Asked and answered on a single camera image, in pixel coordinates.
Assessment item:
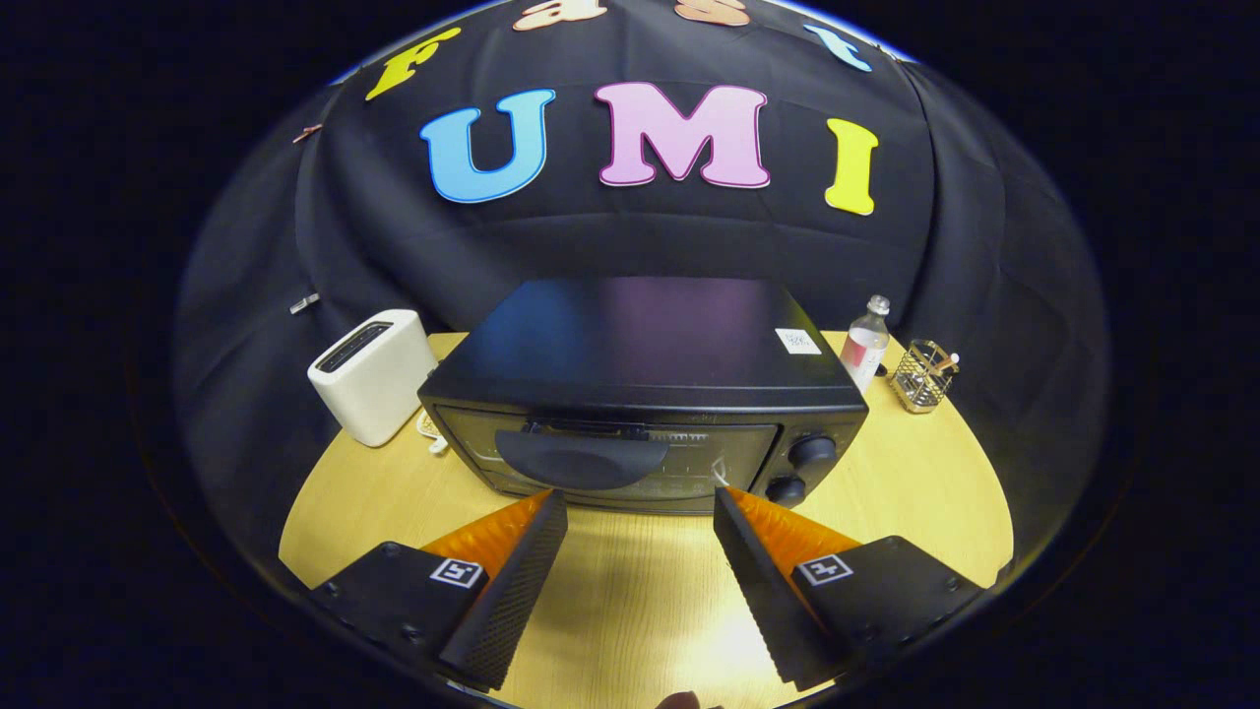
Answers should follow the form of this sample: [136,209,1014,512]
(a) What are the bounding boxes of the black toaster oven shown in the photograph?
[418,276,869,516]

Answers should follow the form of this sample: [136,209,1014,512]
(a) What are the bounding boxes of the white bread toaster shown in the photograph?
[307,309,438,448]

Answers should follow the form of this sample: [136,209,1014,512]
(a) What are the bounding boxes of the clear bottle with pink label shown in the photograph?
[840,294,892,395]

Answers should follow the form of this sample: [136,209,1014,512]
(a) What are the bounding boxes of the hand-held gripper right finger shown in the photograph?
[712,486,985,690]

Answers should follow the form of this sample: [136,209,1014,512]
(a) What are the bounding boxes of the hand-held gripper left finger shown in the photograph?
[310,490,570,693]

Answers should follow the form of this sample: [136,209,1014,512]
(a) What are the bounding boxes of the wire mesh holder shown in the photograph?
[891,339,961,415]

